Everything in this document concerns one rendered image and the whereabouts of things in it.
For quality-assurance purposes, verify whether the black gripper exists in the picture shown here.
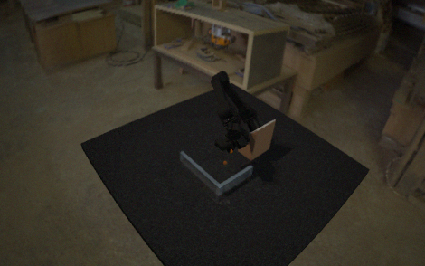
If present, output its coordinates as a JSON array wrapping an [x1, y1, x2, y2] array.
[[215, 128, 249, 153]]

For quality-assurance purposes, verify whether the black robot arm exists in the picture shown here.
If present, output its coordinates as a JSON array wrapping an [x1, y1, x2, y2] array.
[[211, 71, 263, 149]]

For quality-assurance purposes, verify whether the grey low wall corner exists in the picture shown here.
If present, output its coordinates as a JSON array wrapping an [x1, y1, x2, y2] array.
[[180, 154, 253, 195]]

